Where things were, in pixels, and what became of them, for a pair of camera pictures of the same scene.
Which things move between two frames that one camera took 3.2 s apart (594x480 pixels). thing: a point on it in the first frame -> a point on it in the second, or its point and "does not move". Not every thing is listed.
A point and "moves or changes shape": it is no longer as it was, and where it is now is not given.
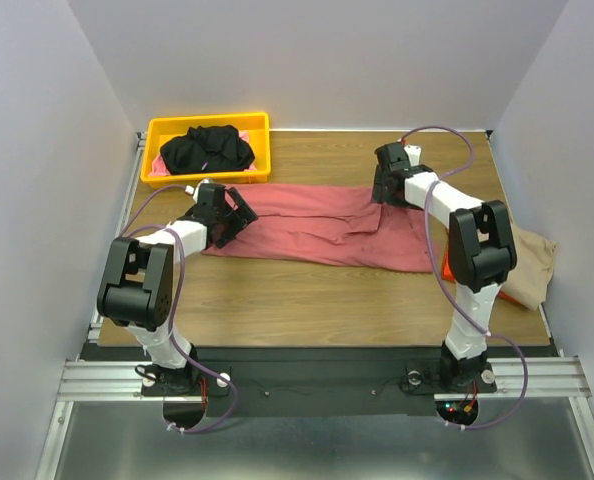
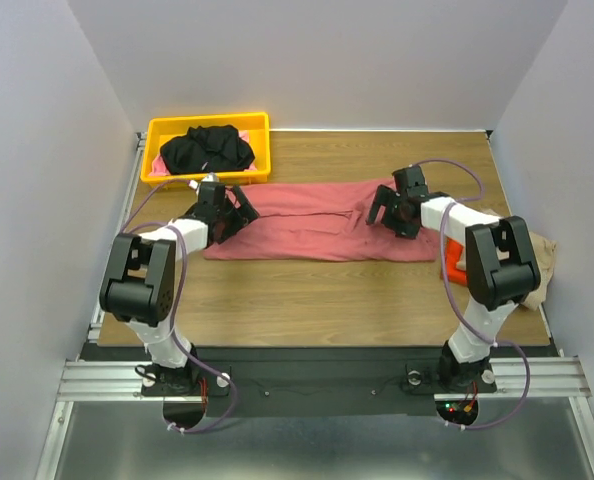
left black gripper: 241,218 does not move
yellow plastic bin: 162,129 does not move
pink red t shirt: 326,229 moves or changes shape
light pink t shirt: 158,170 does not move
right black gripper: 382,188 -> 389,209
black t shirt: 216,148 does not move
